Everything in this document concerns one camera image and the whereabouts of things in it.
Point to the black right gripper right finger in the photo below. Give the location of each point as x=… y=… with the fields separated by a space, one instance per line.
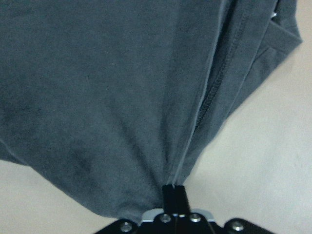
x=182 y=203

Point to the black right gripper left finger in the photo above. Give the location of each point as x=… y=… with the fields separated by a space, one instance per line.
x=169 y=200

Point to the black graphic t-shirt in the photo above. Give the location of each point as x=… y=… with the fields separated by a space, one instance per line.
x=111 y=99

